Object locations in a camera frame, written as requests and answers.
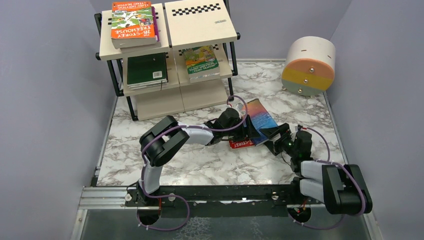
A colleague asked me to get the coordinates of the red spine book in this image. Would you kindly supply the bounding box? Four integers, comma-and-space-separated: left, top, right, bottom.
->
228, 139, 255, 150

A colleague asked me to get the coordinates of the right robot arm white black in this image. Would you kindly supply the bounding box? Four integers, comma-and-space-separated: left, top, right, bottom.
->
260, 123, 373, 216

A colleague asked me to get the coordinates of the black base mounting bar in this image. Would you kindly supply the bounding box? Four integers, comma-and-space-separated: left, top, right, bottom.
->
124, 183, 319, 218

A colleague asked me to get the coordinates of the beige black three-tier shelf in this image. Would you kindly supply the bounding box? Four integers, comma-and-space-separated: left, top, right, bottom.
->
94, 0, 240, 121

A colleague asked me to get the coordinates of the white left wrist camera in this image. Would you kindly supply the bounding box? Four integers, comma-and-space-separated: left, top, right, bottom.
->
227, 102, 246, 118

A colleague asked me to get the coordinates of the green 104-storey treehouse book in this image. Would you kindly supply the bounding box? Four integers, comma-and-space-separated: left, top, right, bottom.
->
181, 45, 219, 76

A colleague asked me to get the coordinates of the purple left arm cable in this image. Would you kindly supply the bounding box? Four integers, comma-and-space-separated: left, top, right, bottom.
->
136, 95, 249, 232

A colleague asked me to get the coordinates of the purple cartoon cover book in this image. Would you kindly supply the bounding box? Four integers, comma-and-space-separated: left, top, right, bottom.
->
119, 6, 163, 54

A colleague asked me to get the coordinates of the round drawer box orange yellow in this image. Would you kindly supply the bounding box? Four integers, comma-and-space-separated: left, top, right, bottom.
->
281, 36, 336, 96

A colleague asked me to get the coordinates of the orange 78-storey treehouse book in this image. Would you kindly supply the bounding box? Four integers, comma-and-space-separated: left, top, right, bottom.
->
110, 0, 158, 50

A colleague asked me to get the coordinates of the plain dark green book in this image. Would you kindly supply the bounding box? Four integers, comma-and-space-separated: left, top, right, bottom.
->
126, 53, 168, 89

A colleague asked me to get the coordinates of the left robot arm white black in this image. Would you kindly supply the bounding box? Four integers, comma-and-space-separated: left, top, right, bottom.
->
138, 107, 260, 196

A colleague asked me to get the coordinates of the dark bottom book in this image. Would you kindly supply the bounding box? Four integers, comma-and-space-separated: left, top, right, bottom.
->
247, 98, 278, 146

